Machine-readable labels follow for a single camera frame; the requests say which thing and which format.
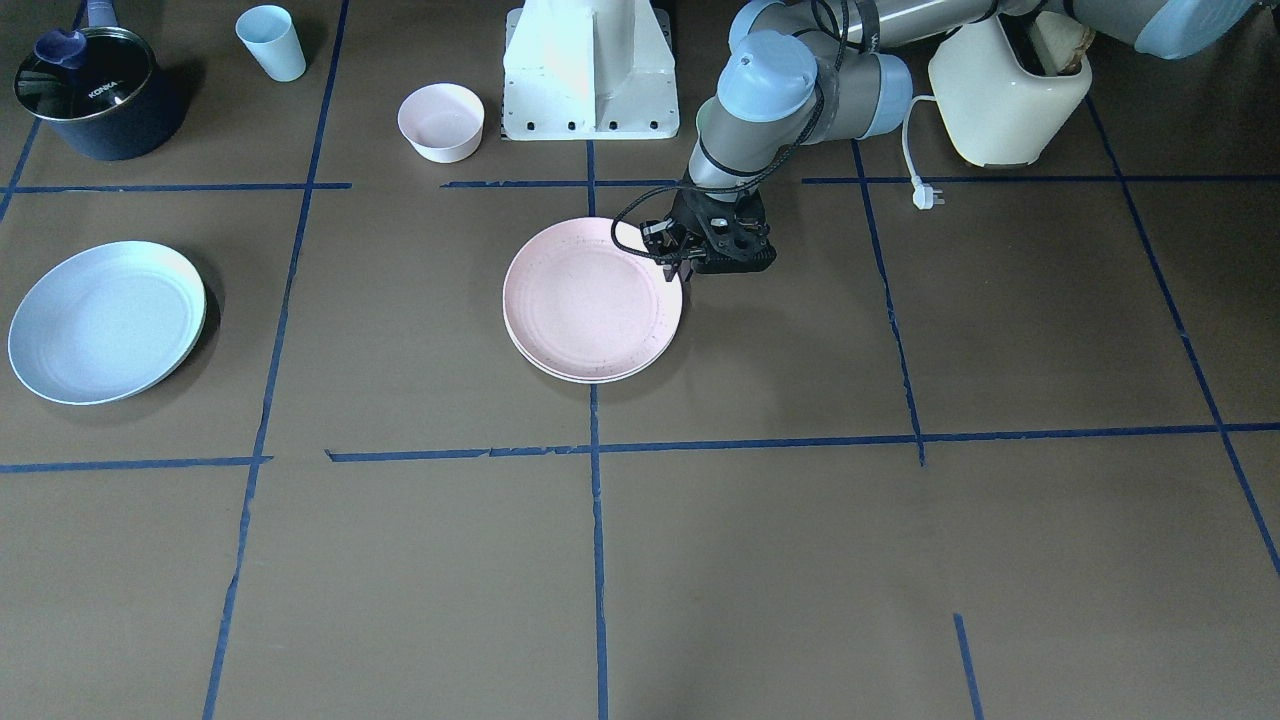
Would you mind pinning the dark blue saucepan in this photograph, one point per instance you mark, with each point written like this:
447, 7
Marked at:
101, 88

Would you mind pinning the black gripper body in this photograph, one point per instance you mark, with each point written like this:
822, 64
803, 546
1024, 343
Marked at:
663, 239

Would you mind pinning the pink plate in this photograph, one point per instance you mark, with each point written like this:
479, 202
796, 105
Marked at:
578, 281

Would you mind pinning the light blue cup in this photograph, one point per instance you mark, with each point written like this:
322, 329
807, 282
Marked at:
269, 35

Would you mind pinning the toast slice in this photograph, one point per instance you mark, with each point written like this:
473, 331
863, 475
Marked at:
1060, 43

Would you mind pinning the cream toaster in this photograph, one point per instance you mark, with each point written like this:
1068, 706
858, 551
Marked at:
997, 108

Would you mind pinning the pink bowl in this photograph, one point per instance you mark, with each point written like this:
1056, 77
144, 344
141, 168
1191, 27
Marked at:
443, 122

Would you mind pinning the cream white plate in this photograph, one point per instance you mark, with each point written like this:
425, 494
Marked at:
572, 365

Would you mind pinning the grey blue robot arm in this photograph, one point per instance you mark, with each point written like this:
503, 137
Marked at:
821, 71

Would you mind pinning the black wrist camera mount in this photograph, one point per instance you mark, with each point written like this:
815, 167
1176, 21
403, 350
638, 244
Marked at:
665, 241

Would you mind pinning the blue plate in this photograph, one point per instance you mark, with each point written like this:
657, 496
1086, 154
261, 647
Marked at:
108, 323

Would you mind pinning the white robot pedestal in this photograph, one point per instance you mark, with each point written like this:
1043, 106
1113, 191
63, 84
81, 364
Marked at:
589, 70

